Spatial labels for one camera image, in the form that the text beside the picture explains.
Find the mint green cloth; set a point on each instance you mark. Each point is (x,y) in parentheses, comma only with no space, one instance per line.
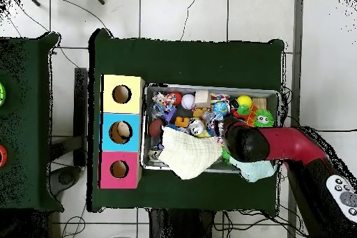
(253,171)

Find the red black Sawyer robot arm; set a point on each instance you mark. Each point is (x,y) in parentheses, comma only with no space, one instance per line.
(290,143)

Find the shallow mesh bin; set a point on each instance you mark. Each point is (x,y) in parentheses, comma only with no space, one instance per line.
(195,88)

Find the wooden box with three holes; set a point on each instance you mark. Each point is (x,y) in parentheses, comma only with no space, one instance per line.
(131,176)

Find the white baseball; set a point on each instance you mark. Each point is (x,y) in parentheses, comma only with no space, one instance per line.
(188,101)

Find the crushed silver can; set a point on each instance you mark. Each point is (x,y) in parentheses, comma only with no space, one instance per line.
(196,127)

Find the red orange ball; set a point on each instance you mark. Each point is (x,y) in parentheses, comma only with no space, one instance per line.
(178,97)

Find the crumpled colourful paper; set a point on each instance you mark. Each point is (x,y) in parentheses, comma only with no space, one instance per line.
(164,101)

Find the plain wooden cube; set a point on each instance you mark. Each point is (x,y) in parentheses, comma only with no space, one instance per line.
(202,97)

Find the cream waffle cloth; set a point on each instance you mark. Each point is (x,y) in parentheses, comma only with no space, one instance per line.
(187,151)

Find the dark green table cloth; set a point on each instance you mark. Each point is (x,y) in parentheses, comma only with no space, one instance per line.
(22,126)
(181,62)

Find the yellow ball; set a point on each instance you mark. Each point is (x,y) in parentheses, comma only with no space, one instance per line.
(244,100)

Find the large green spiky eyed toy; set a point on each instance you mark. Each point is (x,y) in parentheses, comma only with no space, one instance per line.
(263,119)

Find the black upright panel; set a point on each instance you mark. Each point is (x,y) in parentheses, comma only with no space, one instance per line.
(81,109)

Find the green ball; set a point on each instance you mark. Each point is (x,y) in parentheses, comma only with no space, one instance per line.
(1,94)

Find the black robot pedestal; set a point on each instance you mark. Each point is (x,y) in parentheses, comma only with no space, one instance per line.
(178,226)

